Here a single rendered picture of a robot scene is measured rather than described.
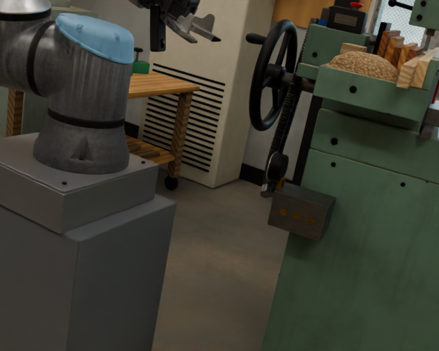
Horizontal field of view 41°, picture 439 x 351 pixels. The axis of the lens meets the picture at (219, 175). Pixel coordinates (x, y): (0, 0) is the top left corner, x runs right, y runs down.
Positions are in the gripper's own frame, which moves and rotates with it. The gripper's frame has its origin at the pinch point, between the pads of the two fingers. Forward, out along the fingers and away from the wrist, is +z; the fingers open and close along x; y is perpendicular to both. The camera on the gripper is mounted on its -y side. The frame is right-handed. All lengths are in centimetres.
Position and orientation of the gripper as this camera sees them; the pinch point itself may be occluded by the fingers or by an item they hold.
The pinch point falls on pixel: (208, 44)
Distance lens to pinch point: 147.8
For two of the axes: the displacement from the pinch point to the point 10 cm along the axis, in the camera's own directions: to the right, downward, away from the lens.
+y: 4.8, -7.7, -4.1
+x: 3.8, -2.3, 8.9
